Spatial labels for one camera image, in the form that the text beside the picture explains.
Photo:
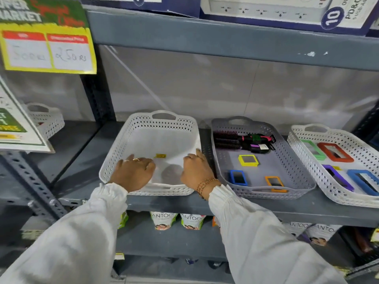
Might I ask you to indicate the white purple face packet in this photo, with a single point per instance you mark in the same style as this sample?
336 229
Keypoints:
322 233
296 229

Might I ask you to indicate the small orange framed mirror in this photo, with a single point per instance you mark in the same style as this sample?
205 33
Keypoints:
276 184

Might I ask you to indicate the person's left hand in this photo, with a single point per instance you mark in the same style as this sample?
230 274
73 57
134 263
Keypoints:
133 174

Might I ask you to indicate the small white perforated basket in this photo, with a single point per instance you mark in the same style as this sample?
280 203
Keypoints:
49 121

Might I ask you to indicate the person's right hand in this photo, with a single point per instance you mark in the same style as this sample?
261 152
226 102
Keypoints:
197 173

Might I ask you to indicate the orange packet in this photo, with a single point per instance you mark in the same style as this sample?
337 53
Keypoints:
215 221

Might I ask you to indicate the white perforated basket with mirrors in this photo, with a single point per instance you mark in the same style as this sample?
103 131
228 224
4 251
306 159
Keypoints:
313 174

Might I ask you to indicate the purple black round hairbrush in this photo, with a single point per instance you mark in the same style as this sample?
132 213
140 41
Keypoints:
260 149

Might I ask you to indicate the small yellow framed mirror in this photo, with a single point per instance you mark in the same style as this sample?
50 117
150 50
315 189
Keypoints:
248 160

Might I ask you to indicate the grey metal shelf rack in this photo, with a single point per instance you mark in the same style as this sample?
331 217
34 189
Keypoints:
207 41

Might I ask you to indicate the yellow shelf label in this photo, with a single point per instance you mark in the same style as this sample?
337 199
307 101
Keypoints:
375 235
119 256

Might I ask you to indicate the red framed mirror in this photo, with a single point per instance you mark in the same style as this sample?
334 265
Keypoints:
324 149

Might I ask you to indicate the white green offer sign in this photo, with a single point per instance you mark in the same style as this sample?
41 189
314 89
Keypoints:
17 130

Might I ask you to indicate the blue white power strip box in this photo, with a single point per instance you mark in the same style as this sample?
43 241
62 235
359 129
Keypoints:
266 11
133 4

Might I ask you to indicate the pink black round hairbrush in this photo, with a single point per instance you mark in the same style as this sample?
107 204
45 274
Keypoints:
251 137

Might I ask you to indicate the white green face packet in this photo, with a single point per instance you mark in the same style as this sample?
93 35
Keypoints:
162 220
192 221

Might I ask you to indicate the person's right thumb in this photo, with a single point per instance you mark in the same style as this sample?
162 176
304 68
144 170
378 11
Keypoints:
186 164

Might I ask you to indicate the grey perforated basket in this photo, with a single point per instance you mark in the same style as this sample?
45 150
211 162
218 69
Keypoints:
266 171

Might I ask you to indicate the large blue framed mirror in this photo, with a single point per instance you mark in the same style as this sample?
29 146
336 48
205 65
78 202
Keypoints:
353 175

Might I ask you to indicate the person's left forearm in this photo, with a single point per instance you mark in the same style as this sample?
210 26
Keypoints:
74 239

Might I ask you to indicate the person's right forearm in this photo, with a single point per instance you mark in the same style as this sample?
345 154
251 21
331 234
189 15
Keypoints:
260 242

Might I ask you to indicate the person's left thumb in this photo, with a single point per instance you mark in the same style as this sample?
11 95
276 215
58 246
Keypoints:
150 167

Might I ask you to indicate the yellow green price sign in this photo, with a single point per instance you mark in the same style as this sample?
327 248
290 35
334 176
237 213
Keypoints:
47 35

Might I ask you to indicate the purple framed mirror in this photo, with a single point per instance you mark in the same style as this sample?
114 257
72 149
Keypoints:
340 180

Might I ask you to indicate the small blue framed mirror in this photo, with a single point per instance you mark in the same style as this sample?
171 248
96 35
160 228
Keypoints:
238 178

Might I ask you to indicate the green framed mirror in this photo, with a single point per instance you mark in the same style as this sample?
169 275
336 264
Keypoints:
318 155

